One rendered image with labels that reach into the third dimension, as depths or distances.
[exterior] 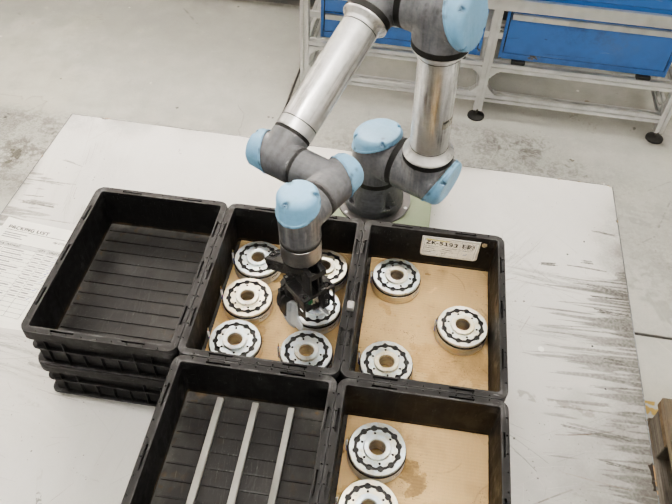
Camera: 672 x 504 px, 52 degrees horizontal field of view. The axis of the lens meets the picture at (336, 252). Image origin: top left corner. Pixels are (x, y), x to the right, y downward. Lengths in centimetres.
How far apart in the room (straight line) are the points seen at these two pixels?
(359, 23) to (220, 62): 240
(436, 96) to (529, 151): 188
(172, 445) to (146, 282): 39
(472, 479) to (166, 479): 53
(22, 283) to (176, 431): 64
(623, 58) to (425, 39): 203
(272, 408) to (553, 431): 59
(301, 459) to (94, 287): 59
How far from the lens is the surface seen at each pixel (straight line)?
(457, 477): 129
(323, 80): 130
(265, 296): 144
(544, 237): 187
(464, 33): 132
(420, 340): 142
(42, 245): 186
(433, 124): 148
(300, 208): 112
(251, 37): 390
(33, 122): 350
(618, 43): 326
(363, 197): 171
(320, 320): 140
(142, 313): 149
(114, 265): 159
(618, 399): 162
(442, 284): 152
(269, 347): 140
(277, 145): 127
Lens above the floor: 199
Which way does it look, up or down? 48 degrees down
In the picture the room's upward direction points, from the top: 3 degrees clockwise
